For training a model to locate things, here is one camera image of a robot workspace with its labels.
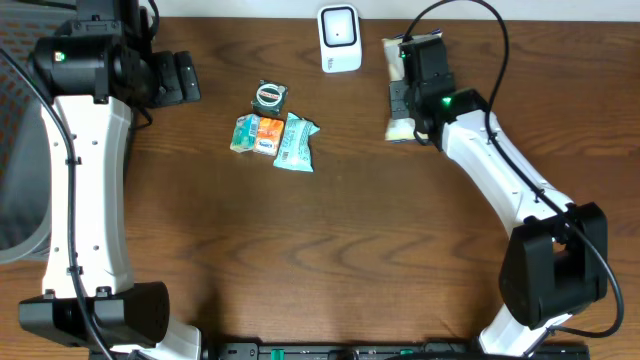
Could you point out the green wipes pack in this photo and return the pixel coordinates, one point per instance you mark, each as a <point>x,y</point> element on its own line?
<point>294,152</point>

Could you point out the teal Kleenex tissue pack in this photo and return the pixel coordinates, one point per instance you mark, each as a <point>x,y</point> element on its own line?
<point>245,133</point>

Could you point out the white barcode scanner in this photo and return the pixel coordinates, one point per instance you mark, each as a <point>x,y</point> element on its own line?
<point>339,38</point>

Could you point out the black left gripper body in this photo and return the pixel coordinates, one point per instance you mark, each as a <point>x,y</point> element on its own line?
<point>167,77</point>

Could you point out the yellow wet wipes pack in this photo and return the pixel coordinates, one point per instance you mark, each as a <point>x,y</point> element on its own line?
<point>400,130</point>

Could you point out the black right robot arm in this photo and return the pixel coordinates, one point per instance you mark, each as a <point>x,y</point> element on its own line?
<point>555,265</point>

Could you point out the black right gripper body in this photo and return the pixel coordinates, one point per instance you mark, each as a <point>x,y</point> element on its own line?
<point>401,95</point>

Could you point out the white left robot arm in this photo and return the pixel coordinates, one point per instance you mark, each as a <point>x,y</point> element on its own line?
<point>92,77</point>

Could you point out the orange snack pack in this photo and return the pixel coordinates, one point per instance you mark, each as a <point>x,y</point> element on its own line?
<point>268,136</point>

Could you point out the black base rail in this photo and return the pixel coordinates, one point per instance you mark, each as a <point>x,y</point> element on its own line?
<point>429,350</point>

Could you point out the grey plastic mesh basket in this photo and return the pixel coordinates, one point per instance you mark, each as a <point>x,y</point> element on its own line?
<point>25,162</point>

